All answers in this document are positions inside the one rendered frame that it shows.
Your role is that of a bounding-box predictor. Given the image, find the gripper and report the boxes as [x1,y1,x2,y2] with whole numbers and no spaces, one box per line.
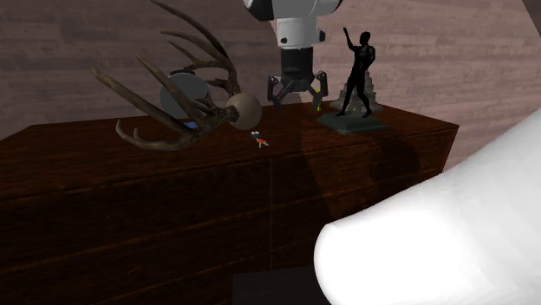
[266,46,329,112]

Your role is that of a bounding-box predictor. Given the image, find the dark wooden chest of drawers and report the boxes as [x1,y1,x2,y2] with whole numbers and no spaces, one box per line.
[0,100,460,305]

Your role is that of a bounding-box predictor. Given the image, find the grey round disc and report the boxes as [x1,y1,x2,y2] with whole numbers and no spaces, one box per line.
[159,68,212,122]

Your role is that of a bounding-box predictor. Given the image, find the beige ball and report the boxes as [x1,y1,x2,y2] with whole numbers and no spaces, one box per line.
[225,92,264,131]

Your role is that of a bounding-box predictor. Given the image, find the small orange and white tool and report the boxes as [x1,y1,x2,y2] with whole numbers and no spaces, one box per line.
[250,131,270,149]

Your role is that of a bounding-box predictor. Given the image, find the black human figure on base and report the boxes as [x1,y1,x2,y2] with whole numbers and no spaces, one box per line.
[316,27,388,136]

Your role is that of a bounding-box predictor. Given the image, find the grey stepped pyramid figure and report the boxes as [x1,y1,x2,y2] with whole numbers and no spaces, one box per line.
[329,70,384,114]

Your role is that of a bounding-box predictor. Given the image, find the brown antlers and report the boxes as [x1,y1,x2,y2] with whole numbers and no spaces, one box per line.
[92,0,243,153]

